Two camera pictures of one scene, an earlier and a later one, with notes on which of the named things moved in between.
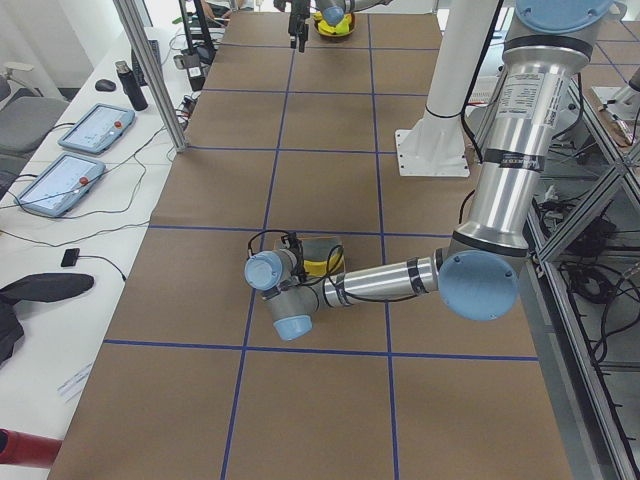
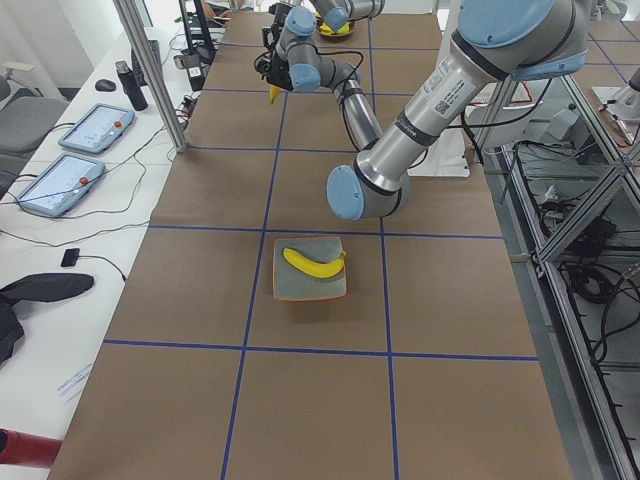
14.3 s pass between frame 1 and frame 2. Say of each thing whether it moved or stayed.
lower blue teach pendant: stayed
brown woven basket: stayed
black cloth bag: stayed
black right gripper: moved
